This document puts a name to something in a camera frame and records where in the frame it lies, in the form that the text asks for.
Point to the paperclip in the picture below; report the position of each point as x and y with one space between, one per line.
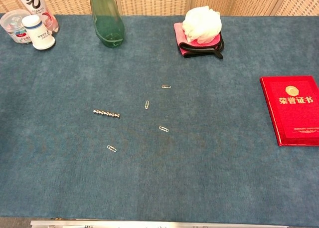
166 86
111 148
163 129
147 104

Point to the pink towel with black trim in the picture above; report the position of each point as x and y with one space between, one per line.
179 34

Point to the blue table carpet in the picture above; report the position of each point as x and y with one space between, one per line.
199 175

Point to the white mesh bath sponge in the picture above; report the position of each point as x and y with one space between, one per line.
202 23

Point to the green glass bottle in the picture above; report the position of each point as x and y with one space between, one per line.
107 26

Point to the woven bamboo screen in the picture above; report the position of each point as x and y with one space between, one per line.
154 1

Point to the red certificate book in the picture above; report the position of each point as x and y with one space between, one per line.
294 113

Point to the white bottle with blue band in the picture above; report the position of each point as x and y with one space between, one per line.
41 37

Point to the pink labelled drink bottle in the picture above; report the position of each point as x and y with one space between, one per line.
32 1

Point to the clear plastic container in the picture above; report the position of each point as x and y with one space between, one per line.
8 26

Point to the aluminium table edge rail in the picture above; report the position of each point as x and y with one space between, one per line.
149 224

